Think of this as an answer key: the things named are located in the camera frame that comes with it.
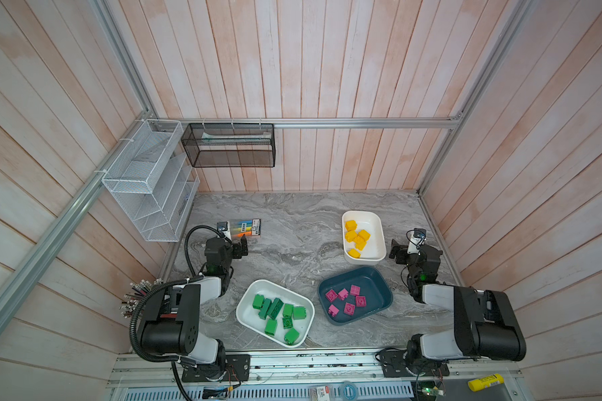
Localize green lego cube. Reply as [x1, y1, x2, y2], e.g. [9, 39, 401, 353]
[264, 318, 278, 337]
[253, 294, 265, 310]
[283, 303, 294, 317]
[284, 327, 299, 346]
[292, 306, 307, 320]

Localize yellow lego brick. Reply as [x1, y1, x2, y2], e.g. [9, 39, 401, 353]
[344, 220, 358, 232]
[358, 230, 371, 242]
[347, 247, 361, 259]
[354, 236, 367, 251]
[344, 230, 358, 242]

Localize long green lego brick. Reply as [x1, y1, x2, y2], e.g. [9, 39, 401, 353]
[259, 298, 272, 320]

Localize pink lego small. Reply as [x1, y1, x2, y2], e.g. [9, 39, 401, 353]
[349, 285, 361, 296]

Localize dark green 2x4 lego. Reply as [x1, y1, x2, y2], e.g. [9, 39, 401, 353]
[269, 297, 284, 319]

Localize green square lego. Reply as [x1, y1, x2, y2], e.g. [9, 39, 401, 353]
[282, 317, 294, 330]

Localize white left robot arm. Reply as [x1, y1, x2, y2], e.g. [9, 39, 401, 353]
[130, 237, 248, 381]

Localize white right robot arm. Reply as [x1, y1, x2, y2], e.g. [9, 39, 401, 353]
[389, 240, 527, 375]

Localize highlighter marker pack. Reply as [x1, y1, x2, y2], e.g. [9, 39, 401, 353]
[228, 218, 262, 238]

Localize white rectangular bin far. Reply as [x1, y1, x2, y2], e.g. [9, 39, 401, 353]
[342, 211, 387, 266]

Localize white rectangular bin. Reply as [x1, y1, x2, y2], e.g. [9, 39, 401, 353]
[236, 279, 315, 349]
[342, 211, 387, 266]

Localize white rectangular bin near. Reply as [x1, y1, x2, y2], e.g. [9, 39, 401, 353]
[236, 279, 315, 349]

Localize teal rectangular bin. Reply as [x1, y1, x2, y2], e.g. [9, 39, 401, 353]
[318, 267, 393, 326]

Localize red cup of pencils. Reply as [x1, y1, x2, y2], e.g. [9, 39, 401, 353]
[120, 278, 164, 319]

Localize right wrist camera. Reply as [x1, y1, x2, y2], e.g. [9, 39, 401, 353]
[406, 228, 426, 254]

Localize white wire mesh shelf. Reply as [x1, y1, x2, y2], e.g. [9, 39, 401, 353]
[102, 120, 200, 242]

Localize black mesh wall basket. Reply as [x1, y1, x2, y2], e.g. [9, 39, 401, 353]
[181, 122, 277, 169]

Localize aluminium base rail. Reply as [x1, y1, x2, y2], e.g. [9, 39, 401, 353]
[105, 348, 533, 400]

